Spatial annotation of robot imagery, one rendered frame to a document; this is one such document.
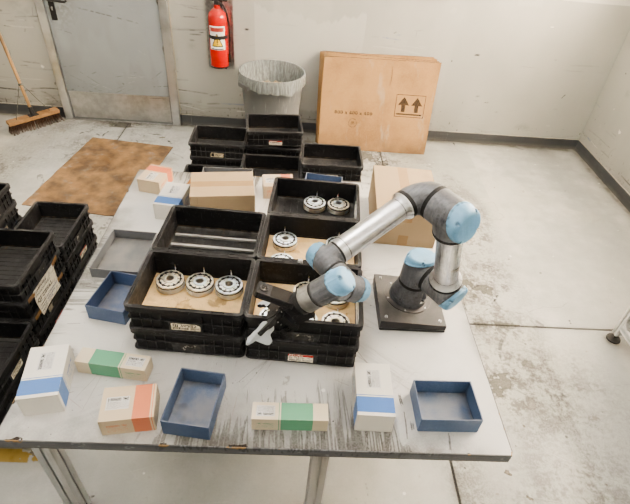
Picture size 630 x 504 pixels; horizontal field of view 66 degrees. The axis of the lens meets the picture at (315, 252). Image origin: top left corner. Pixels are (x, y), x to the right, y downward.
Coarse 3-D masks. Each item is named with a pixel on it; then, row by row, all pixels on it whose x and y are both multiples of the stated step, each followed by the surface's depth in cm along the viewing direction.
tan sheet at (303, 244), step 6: (270, 240) 206; (300, 240) 208; (306, 240) 208; (312, 240) 208; (318, 240) 209; (324, 240) 209; (270, 246) 203; (300, 246) 205; (306, 246) 205; (270, 252) 200; (276, 252) 200; (282, 252) 201; (288, 252) 201; (294, 252) 201; (300, 252) 202; (294, 258) 198; (300, 258) 199
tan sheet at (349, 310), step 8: (288, 288) 184; (256, 304) 177; (352, 304) 180; (256, 312) 174; (320, 312) 176; (328, 312) 176; (344, 312) 177; (352, 312) 177; (320, 320) 173; (352, 320) 174
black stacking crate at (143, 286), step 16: (160, 256) 182; (176, 256) 181; (192, 256) 181; (144, 272) 173; (160, 272) 187; (192, 272) 186; (208, 272) 186; (224, 272) 185; (240, 272) 185; (144, 288) 175; (144, 320) 164; (160, 320) 162; (176, 320) 163; (192, 320) 163; (208, 320) 162; (224, 320) 162; (240, 336) 165
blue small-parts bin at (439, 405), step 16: (416, 384) 165; (432, 384) 165; (448, 384) 165; (464, 384) 165; (416, 400) 159; (432, 400) 165; (448, 400) 166; (464, 400) 166; (416, 416) 158; (432, 416) 161; (448, 416) 161; (464, 416) 161; (480, 416) 155
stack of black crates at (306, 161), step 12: (312, 144) 328; (324, 144) 328; (312, 156) 334; (324, 156) 334; (336, 156) 334; (348, 156) 334; (360, 156) 319; (312, 168) 309; (324, 168) 308; (336, 168) 308; (348, 168) 308; (360, 168) 308; (348, 180) 315; (360, 180) 316
